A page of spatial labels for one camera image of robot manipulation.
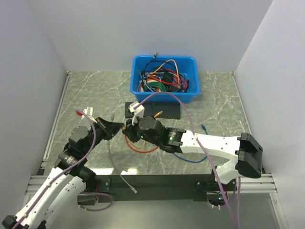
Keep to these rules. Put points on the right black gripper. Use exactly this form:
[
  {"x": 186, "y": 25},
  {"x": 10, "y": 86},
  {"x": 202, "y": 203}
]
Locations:
[{"x": 130, "y": 130}]

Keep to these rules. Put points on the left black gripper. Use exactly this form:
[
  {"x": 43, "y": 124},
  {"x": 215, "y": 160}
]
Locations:
[{"x": 109, "y": 129}]

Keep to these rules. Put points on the black network switch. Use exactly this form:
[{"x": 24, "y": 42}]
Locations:
[
  {"x": 169, "y": 110},
  {"x": 128, "y": 111}
]

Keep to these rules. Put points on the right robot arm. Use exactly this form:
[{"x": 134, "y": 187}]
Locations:
[{"x": 243, "y": 153}]

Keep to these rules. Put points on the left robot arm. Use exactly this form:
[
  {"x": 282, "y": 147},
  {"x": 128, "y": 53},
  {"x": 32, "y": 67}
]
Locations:
[{"x": 66, "y": 180}]

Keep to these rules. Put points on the black base beam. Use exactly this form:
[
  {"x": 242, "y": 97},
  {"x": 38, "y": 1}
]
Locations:
[{"x": 158, "y": 187}]

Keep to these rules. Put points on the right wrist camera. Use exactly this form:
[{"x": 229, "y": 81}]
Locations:
[{"x": 137, "y": 110}]

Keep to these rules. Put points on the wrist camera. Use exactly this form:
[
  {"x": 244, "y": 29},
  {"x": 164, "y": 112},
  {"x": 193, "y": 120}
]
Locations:
[
  {"x": 137, "y": 110},
  {"x": 88, "y": 111}
]

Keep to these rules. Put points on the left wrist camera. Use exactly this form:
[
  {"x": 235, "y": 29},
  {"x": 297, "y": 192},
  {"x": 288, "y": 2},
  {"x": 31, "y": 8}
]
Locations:
[{"x": 88, "y": 111}]

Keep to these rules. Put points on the aluminium rail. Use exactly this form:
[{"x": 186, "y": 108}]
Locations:
[{"x": 37, "y": 179}]

